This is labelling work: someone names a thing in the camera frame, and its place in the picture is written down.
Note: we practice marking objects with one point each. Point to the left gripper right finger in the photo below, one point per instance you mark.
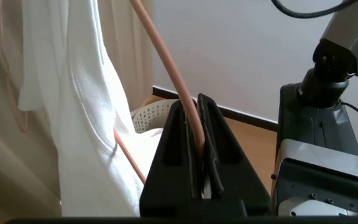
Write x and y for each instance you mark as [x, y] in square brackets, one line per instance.
[238, 177]

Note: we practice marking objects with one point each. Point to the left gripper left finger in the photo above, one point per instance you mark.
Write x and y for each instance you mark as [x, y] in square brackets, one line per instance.
[169, 174]

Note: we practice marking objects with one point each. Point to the white printed t-shirt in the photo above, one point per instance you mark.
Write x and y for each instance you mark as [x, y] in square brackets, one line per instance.
[82, 124]

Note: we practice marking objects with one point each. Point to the pink clothes hanger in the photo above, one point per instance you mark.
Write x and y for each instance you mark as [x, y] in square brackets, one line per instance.
[170, 63]
[22, 130]

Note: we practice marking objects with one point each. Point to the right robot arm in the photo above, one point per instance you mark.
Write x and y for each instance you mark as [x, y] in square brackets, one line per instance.
[353, 37]

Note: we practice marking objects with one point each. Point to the white laundry basket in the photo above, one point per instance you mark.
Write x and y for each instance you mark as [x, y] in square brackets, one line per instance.
[151, 115]

